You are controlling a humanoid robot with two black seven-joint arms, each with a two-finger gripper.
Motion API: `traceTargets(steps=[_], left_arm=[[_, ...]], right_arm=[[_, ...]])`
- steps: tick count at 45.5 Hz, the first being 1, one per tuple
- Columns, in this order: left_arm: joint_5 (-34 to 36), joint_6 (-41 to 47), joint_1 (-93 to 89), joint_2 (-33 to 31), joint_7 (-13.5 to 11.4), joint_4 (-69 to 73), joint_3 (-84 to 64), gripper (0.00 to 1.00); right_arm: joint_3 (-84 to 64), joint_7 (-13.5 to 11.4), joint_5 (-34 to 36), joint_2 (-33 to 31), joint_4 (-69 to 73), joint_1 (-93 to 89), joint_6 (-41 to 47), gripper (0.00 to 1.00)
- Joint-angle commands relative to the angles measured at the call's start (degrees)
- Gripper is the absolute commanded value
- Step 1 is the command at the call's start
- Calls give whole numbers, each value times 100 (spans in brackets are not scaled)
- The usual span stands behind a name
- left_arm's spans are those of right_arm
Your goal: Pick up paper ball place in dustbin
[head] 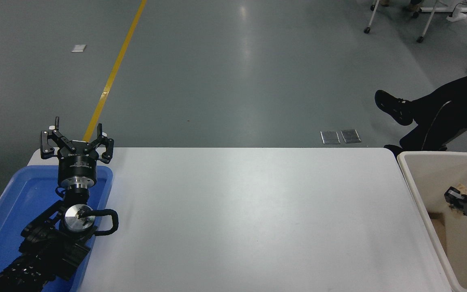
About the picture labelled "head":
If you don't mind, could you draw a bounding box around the metal floor plate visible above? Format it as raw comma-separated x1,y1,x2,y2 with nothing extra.
341,129,362,143
320,130,341,144

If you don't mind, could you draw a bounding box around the blue plastic tray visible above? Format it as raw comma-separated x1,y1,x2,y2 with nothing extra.
0,164,114,292

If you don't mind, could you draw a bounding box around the large pale plastic bin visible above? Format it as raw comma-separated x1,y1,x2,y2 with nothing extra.
397,151,467,292

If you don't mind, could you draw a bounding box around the person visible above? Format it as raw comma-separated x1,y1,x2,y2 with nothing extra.
375,73,467,158
381,0,422,12

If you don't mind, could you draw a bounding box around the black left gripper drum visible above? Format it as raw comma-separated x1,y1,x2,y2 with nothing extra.
58,140,99,184

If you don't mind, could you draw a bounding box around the white frame leg with caster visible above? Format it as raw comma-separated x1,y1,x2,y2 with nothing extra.
416,0,438,43
364,0,379,34

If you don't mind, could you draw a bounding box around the yellow floor tape line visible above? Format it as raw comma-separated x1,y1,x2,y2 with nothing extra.
83,0,147,142

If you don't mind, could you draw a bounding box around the white frame base bar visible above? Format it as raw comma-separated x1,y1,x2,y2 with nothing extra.
421,6,467,14

